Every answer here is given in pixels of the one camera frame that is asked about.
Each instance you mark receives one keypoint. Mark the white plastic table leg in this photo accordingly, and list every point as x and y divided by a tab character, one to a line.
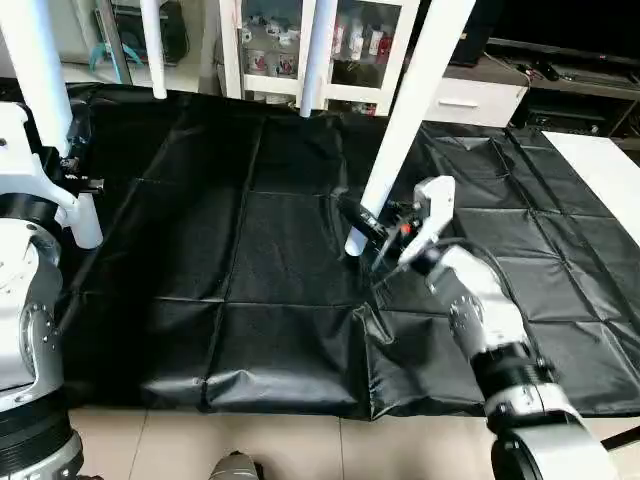
318	60
154	50
410	110
35	60

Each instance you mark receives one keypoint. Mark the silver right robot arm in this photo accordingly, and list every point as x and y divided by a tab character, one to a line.
490	330

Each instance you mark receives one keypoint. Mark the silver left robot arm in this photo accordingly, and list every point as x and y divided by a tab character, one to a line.
30	320

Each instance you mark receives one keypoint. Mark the blue plastic stool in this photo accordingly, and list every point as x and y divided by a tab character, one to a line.
115	55

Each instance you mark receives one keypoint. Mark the black table mat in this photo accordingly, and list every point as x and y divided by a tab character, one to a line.
250	280

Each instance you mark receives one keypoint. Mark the white drawer unit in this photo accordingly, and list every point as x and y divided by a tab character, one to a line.
465	100

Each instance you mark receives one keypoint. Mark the white glass door cabinet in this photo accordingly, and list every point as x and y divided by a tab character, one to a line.
270	50

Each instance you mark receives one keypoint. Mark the white side table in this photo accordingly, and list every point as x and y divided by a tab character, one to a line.
600	180

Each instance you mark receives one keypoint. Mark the black box device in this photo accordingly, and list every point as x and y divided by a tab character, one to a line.
485	35

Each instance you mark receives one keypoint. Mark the black low media cabinet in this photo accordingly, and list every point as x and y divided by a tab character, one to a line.
570	90

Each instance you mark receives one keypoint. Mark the grey left robot foot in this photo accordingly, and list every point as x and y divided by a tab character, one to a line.
237	467

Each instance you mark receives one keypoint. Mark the black stand leg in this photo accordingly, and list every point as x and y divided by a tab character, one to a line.
622	438

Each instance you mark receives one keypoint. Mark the grey metal frame post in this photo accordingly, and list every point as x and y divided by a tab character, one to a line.
112	40

